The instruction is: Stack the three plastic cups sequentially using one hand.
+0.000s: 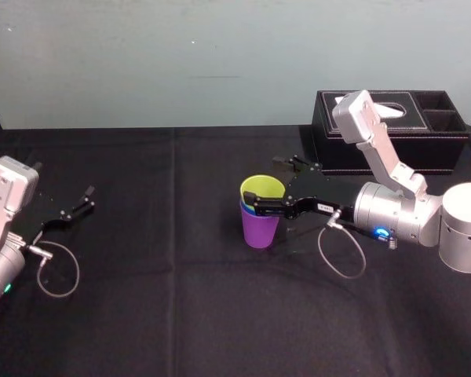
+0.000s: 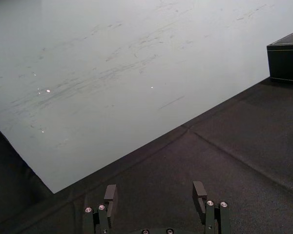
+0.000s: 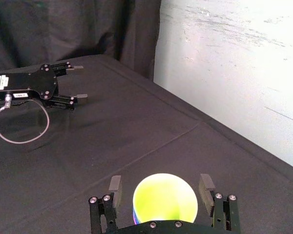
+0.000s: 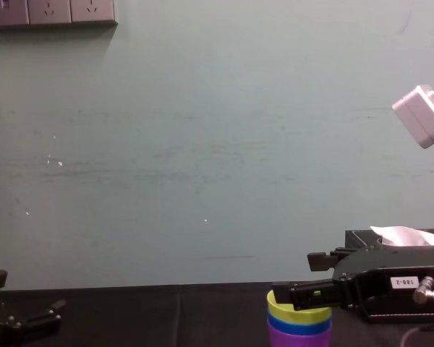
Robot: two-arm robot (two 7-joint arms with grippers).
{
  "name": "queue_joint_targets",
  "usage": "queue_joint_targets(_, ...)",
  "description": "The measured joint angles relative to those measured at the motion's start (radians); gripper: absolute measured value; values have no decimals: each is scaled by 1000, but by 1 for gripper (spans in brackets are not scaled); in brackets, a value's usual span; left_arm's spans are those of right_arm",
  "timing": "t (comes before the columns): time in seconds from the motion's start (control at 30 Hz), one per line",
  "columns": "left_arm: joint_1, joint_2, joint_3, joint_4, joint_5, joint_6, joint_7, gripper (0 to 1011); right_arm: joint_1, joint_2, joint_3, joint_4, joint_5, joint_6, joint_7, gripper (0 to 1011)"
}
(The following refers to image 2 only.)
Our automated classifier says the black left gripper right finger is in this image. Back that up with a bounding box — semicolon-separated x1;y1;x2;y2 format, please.
192;181;231;234

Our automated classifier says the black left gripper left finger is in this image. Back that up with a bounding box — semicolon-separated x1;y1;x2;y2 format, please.
84;184;118;234

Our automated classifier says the black table cloth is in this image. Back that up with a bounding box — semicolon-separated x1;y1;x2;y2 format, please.
0;76;293;234

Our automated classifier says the black stitched box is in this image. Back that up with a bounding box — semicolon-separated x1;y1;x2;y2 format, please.
266;31;293;85

